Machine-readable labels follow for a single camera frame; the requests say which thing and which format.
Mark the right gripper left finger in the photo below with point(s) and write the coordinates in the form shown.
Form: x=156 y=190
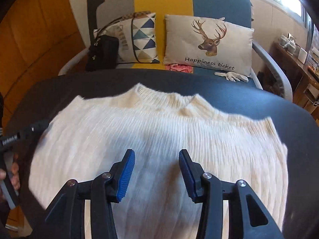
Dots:
x=65 y=214

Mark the triangle pattern cushion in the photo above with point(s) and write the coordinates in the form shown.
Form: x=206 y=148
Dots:
x=137 y=37

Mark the person left hand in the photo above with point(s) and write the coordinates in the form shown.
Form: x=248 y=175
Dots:
x=15 y=179

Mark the black rolled mat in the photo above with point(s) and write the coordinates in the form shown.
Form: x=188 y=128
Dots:
x=92 y=6

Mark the pink knitted cloth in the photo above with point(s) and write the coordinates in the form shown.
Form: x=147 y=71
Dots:
x=179 y=68

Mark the cream knitted sweater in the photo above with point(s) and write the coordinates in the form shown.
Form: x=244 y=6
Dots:
x=90 y=135

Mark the black handbag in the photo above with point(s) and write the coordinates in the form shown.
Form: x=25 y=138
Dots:
x=103 y=54

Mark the grey yellow blue sofa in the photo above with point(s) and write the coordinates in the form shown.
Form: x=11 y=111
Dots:
x=233 y=11

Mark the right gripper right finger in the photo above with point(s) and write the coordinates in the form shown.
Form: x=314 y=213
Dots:
x=248 y=217

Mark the deer print cushion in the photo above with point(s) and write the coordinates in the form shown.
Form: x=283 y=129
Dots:
x=208 y=43

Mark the wooden side table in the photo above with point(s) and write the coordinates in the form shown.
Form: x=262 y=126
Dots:
x=303 y=84

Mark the white glove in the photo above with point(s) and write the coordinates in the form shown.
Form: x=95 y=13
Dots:
x=232 y=76

